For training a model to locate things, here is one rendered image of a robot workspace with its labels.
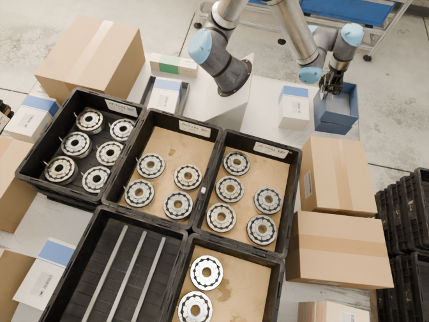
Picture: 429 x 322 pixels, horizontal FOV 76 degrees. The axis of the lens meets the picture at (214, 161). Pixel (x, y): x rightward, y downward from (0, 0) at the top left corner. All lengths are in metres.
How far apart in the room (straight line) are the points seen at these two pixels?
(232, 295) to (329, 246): 0.36
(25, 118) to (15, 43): 1.79
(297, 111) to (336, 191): 0.42
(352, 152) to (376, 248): 0.37
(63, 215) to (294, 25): 1.05
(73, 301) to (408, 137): 2.52
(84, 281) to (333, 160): 0.97
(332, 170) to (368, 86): 1.82
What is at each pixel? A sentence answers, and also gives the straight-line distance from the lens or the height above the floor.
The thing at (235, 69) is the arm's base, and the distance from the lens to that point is 1.15.
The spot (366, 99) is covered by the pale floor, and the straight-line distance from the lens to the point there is 2.77.
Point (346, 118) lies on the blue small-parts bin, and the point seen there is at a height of 0.83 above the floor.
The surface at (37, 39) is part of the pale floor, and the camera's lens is 3.09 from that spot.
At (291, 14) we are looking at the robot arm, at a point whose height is 1.29.
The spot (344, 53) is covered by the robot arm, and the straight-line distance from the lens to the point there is 1.15.
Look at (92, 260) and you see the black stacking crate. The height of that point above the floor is 0.83.
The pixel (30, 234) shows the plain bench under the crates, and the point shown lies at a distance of 1.25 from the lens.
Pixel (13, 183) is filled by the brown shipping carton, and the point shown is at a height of 0.85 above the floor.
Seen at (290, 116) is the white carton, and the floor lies 0.79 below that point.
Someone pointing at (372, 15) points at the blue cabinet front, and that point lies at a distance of 2.88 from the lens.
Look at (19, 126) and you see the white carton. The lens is 1.38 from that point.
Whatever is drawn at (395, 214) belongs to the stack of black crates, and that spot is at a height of 0.39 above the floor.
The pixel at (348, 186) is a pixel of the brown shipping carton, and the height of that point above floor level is 0.86.
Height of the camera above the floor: 1.77
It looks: 62 degrees down
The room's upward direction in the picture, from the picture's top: 9 degrees clockwise
